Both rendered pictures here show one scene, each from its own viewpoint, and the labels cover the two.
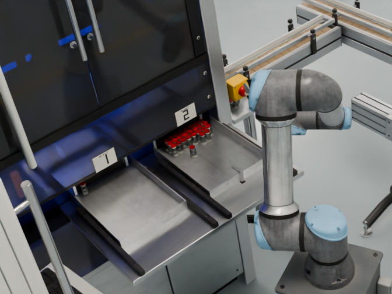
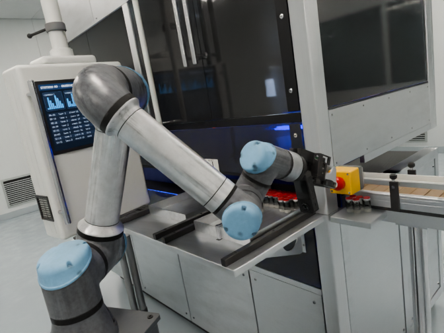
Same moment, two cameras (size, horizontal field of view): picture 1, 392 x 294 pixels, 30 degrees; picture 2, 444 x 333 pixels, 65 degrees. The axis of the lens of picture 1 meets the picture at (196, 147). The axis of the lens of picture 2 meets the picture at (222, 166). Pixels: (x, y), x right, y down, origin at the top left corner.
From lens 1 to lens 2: 2.40 m
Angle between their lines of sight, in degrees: 75
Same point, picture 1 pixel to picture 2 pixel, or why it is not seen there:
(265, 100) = not seen: hidden behind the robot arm
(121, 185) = not seen: hidden behind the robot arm
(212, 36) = (305, 94)
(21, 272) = (28, 132)
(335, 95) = (83, 101)
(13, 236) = (23, 106)
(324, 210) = (73, 250)
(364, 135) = not seen: outside the picture
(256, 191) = (201, 248)
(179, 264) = (265, 318)
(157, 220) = (167, 212)
